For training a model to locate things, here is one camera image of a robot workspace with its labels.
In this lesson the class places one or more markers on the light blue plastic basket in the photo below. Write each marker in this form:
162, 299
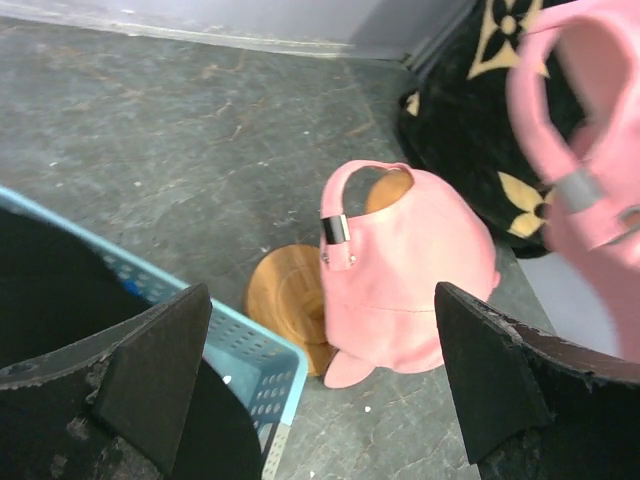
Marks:
263, 370

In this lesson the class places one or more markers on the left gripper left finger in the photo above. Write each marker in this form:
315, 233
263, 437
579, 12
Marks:
112, 405

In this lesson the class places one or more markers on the wooden hat stand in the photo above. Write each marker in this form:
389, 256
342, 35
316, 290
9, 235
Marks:
285, 293

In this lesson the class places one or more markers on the pink cap with R logo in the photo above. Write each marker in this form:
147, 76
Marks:
593, 217

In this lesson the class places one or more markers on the plain pink cap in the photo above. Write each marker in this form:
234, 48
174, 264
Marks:
379, 272

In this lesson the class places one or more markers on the black cap gold R logo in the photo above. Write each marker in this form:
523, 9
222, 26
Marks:
55, 290

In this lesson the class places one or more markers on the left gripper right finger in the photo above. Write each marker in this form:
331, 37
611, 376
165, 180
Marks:
532, 405

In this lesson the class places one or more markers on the black floral blanket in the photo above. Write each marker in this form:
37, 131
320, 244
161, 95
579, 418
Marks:
455, 125

